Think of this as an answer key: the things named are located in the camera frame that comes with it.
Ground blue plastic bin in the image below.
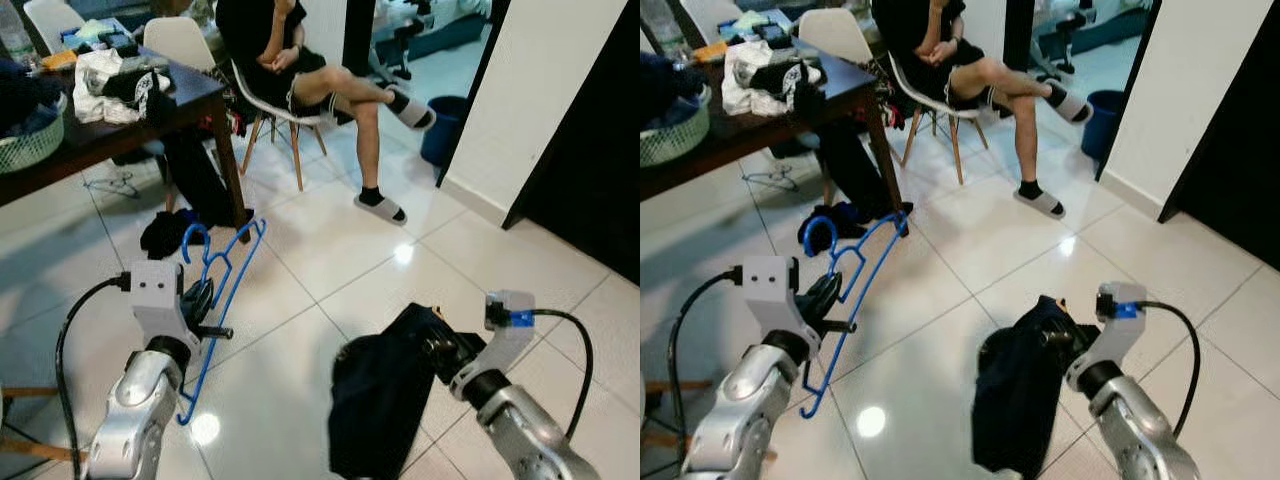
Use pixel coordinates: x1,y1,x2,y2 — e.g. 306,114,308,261
420,95,469,169
1080,90,1126,161

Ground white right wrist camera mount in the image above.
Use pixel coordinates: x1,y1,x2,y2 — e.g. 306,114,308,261
440,290,537,389
1068,282,1147,389

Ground brown wooden table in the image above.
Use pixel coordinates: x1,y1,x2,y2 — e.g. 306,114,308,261
0,45,251,233
640,50,906,236

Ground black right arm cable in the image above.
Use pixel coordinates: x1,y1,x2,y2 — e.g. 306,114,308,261
1140,300,1201,441
528,308,594,443

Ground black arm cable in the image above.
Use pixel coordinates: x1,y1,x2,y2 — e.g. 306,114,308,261
528,308,594,443
668,268,746,471
1140,300,1201,441
55,275,133,479

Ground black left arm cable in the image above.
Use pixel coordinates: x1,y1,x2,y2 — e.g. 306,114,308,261
668,268,746,471
55,275,133,479

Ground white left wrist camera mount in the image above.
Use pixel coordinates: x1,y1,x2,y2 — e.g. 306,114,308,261
745,255,823,349
128,258,206,349

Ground seated person black clothes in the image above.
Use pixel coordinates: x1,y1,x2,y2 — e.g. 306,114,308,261
870,0,1096,219
215,0,438,227

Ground blue sweatshirt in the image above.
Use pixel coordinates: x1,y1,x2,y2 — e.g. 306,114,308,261
0,58,61,138
640,52,706,131

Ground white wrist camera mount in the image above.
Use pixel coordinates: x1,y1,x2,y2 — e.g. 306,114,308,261
440,290,537,389
1068,282,1147,389
128,258,206,349
745,255,823,349

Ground blue plastic clothes hanger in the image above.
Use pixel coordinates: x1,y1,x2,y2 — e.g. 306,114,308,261
800,210,907,421
177,217,269,427

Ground black crumpled cloth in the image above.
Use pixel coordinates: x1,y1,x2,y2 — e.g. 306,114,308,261
797,200,913,256
140,208,216,261

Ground thin wire hanger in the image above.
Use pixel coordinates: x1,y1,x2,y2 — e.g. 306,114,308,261
95,168,141,198
745,165,799,193

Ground navy t-shirt gold print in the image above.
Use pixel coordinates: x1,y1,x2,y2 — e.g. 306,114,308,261
328,303,473,480
972,295,1101,479

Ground black fabric bundle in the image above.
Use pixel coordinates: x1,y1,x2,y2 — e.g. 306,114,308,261
815,120,896,216
163,128,239,229

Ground black white patterned cloth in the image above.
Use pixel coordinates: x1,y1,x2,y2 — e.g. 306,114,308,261
750,60,831,116
100,68,179,129

